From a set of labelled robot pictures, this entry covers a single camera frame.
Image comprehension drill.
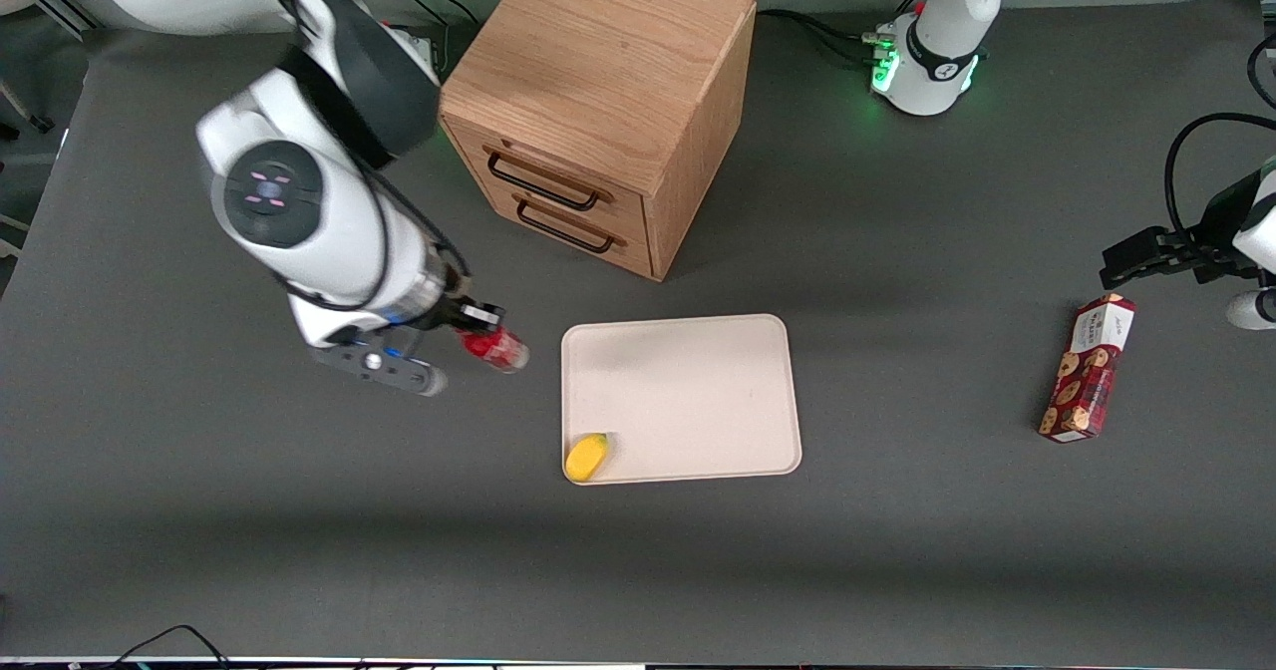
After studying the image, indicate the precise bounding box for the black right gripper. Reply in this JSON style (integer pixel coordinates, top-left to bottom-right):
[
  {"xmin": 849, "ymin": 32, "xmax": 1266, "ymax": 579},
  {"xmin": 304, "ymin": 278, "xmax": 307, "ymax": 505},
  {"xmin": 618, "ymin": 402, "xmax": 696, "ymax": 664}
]
[{"xmin": 427, "ymin": 285, "xmax": 506, "ymax": 345}]

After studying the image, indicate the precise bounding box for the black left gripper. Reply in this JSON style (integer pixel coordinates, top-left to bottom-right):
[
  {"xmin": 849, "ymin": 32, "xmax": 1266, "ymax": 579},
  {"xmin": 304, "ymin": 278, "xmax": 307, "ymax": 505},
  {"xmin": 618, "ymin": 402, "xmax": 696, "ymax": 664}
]
[{"xmin": 1101, "ymin": 171, "xmax": 1267, "ymax": 291}]

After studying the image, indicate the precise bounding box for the red coke bottle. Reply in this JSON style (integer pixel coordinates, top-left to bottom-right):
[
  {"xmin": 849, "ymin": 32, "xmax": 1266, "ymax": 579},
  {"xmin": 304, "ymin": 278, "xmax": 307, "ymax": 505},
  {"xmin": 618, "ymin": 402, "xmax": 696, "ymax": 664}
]
[{"xmin": 462, "ymin": 325, "xmax": 530, "ymax": 375}]

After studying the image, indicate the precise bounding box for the beige plastic tray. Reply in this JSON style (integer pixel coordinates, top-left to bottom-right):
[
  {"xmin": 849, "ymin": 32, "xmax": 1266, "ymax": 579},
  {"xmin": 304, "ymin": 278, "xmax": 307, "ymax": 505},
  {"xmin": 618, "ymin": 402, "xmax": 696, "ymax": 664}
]
[{"xmin": 561, "ymin": 313, "xmax": 803, "ymax": 487}]

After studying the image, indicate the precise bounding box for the red cookie box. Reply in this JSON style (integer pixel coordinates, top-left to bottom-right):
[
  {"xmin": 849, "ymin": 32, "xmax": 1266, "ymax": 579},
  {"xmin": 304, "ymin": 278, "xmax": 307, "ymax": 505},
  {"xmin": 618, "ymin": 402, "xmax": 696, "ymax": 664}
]
[{"xmin": 1037, "ymin": 293, "xmax": 1137, "ymax": 445}]

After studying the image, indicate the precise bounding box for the yellow toy mango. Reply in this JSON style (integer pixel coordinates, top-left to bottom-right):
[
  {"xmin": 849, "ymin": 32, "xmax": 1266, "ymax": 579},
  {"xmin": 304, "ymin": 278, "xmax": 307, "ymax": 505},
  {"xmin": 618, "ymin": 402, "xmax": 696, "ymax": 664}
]
[{"xmin": 564, "ymin": 432, "xmax": 610, "ymax": 483}]

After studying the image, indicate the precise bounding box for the wooden drawer cabinet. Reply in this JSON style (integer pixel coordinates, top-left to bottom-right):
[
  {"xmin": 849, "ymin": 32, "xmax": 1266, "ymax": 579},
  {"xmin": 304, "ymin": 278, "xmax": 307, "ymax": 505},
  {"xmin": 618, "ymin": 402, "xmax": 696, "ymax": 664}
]
[{"xmin": 437, "ymin": 0, "xmax": 758, "ymax": 283}]

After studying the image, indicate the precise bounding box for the black looping cable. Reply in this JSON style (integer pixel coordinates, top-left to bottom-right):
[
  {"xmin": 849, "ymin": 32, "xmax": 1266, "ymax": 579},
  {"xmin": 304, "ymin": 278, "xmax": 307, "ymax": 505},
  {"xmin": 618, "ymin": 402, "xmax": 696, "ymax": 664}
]
[{"xmin": 1164, "ymin": 112, "xmax": 1276, "ymax": 242}]

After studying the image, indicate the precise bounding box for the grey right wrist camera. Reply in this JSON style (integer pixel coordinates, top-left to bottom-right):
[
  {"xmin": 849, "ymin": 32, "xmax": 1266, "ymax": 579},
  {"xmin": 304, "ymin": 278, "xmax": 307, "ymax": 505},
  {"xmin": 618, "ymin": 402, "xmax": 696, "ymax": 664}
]
[{"xmin": 311, "ymin": 339, "xmax": 448, "ymax": 398}]

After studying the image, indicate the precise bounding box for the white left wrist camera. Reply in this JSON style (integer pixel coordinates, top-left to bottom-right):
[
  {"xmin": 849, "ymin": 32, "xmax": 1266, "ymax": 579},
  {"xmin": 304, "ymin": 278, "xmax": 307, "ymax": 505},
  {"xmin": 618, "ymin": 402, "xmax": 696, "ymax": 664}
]
[{"xmin": 1225, "ymin": 289, "xmax": 1276, "ymax": 331}]

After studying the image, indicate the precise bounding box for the black metal drawer handle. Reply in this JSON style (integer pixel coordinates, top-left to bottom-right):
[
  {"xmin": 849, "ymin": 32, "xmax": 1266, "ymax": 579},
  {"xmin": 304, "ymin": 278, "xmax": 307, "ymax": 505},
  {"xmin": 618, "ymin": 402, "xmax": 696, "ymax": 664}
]
[
  {"xmin": 514, "ymin": 197, "xmax": 617, "ymax": 255},
  {"xmin": 484, "ymin": 148, "xmax": 605, "ymax": 213}
]

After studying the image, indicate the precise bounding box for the black curved cable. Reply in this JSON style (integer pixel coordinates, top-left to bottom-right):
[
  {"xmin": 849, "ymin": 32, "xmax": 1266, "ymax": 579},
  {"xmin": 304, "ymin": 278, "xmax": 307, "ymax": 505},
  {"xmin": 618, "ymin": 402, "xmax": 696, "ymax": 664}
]
[{"xmin": 1246, "ymin": 35, "xmax": 1276, "ymax": 110}]

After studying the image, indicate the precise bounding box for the thin black cable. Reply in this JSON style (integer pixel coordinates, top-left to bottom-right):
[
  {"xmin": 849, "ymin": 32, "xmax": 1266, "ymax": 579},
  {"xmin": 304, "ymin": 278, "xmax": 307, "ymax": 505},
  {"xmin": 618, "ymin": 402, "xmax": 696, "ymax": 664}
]
[{"xmin": 95, "ymin": 624, "xmax": 232, "ymax": 670}]

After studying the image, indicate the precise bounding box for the black base cable bundle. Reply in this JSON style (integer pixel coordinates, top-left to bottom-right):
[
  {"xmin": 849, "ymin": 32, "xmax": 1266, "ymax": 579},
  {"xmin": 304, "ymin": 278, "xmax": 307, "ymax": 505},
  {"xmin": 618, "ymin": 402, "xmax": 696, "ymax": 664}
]
[{"xmin": 755, "ymin": 7, "xmax": 898, "ymax": 65}]

